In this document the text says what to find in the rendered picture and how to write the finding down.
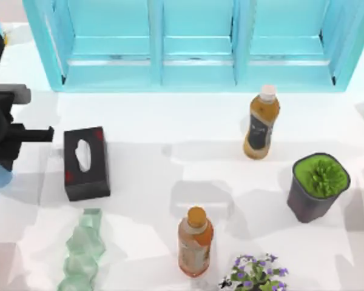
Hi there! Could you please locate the pale green glass bottle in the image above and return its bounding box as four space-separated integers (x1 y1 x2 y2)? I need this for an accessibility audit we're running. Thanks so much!
56 208 107 291

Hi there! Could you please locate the light blue and yellow bottle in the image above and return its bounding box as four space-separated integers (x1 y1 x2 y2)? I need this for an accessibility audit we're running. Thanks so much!
0 0 13 189

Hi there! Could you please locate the purple flower plant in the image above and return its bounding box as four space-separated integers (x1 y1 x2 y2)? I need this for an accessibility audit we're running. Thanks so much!
218 252 290 291

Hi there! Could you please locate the orange bottle with orange cap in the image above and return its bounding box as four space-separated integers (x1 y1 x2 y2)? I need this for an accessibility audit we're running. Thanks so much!
177 206 215 278

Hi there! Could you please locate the white tissue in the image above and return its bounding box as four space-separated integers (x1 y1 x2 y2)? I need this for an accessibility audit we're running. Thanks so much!
75 138 93 173

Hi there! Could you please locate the grey pot with green plant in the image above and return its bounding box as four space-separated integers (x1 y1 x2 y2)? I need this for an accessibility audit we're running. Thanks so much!
286 153 351 224

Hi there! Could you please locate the black tissue box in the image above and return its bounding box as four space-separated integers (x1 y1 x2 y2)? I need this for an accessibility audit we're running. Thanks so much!
62 125 112 202

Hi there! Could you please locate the light blue rack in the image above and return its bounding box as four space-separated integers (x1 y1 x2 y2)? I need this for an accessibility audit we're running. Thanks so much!
21 0 364 93

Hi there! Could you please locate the amber bottle with white cap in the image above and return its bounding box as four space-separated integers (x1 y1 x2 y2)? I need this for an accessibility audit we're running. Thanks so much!
242 84 282 161

